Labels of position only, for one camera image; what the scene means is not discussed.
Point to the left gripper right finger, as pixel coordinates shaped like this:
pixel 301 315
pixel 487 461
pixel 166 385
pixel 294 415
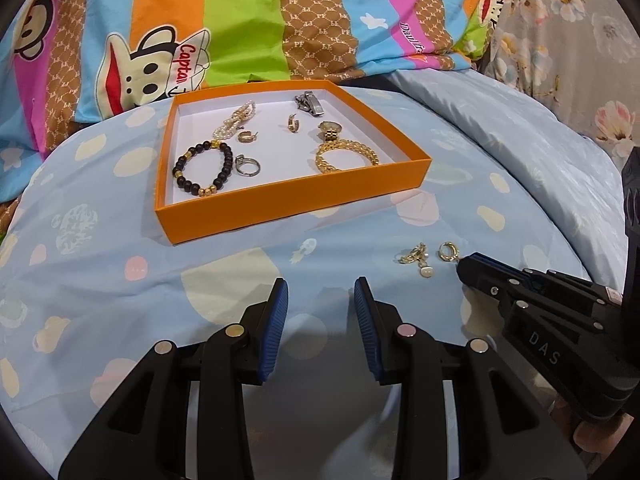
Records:
pixel 503 432

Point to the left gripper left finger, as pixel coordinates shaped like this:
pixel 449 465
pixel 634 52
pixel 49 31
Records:
pixel 140 431

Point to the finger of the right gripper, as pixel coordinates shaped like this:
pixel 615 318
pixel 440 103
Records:
pixel 482 266
pixel 508 293

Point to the gold wristwatch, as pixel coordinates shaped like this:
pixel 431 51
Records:
pixel 329 131

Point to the silver and gold rings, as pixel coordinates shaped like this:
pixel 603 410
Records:
pixel 247 165

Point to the small gold hoop earring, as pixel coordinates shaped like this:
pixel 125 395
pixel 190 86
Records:
pixel 246 136

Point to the person's right hand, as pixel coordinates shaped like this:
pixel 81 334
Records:
pixel 597 441

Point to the gold pearl charm earring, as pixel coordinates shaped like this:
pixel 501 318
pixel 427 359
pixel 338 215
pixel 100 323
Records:
pixel 418 255

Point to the grey blue blanket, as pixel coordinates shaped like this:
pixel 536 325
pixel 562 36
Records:
pixel 569 176

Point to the light blue spotted bedsheet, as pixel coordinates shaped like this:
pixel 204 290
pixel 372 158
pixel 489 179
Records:
pixel 89 282

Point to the grey floral fabric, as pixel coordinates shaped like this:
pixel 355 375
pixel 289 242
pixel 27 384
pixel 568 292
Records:
pixel 580 58

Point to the orange cardboard tray box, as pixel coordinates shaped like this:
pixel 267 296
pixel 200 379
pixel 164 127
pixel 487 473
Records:
pixel 288 182

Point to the colourful monkey print duvet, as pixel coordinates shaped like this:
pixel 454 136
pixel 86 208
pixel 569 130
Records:
pixel 70 63

